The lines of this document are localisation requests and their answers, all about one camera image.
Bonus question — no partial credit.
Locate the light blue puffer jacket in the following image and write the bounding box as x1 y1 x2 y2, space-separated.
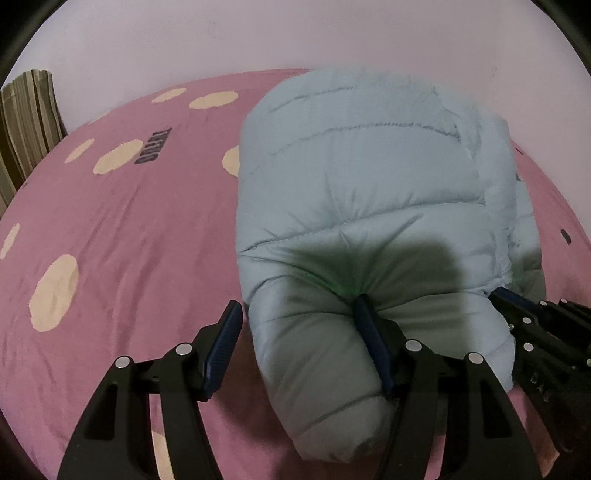
236 70 545 463

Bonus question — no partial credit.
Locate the pink polka dot bedsheet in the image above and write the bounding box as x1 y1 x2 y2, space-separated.
1 70 590 479

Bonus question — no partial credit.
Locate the striped green brown cushion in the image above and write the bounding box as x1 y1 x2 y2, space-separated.
0 69 67 211

